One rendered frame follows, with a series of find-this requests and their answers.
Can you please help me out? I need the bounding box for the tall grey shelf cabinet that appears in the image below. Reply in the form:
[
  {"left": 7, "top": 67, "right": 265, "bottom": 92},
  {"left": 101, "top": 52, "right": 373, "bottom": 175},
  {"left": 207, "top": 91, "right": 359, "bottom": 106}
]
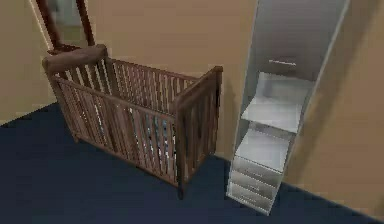
[{"left": 225, "top": 0, "right": 352, "bottom": 216}]

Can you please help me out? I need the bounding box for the brown framed standing mirror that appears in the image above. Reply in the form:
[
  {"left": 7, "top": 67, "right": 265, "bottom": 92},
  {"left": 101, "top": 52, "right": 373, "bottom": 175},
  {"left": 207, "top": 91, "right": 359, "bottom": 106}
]
[{"left": 35, "top": 0, "right": 97, "bottom": 56}]

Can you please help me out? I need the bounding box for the brown wooden baby crib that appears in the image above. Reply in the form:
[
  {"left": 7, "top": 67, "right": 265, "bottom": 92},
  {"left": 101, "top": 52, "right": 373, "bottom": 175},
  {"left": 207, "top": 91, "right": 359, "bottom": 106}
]
[{"left": 41, "top": 43, "right": 224, "bottom": 201}]

